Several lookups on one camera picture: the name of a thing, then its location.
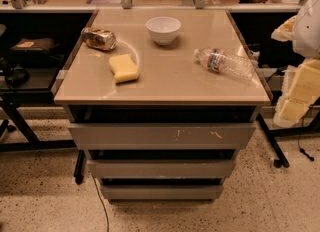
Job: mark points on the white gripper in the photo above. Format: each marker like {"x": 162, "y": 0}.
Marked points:
{"x": 308, "y": 31}

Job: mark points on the grey drawer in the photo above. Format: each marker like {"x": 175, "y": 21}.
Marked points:
{"x": 125, "y": 169}
{"x": 161, "y": 192}
{"x": 171, "y": 136}

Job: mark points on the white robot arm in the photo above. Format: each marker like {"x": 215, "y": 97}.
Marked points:
{"x": 303, "y": 30}

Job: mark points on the grey drawer cabinet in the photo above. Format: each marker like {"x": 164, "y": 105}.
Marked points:
{"x": 171, "y": 87}

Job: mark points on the grey top drawer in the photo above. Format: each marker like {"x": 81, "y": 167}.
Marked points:
{"x": 171, "y": 136}

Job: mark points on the grey bottom drawer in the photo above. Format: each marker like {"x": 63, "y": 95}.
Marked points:
{"x": 161, "y": 192}

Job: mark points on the clear plastic water bottle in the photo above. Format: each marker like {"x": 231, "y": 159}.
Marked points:
{"x": 222, "y": 62}

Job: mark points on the white bowl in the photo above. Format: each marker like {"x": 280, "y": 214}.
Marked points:
{"x": 163, "y": 30}

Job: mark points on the yellow sponge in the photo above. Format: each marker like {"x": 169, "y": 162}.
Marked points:
{"x": 123, "y": 68}

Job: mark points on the crushed metallic can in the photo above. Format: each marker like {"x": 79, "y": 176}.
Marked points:
{"x": 100, "y": 39}

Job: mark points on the black headphones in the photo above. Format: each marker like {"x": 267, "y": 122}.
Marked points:
{"x": 16, "y": 77}

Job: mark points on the black table leg frame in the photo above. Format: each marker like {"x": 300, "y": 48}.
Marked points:
{"x": 281, "y": 160}

